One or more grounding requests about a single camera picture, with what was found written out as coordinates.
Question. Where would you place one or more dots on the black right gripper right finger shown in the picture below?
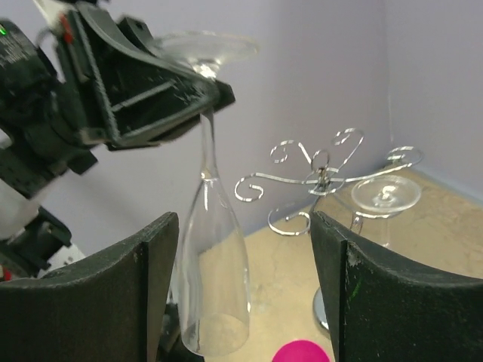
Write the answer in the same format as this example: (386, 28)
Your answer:
(382, 306)

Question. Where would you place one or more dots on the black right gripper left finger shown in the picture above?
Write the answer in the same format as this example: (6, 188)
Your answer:
(106, 307)

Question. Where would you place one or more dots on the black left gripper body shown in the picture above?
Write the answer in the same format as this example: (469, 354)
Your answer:
(122, 94)

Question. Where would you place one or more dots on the pink plastic wine glass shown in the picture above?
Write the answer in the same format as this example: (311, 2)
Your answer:
(301, 351)

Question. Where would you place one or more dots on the clear champagne flute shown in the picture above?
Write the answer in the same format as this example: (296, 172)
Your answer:
(383, 198)
(212, 263)

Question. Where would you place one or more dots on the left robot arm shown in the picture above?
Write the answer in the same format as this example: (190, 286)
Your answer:
(40, 146)

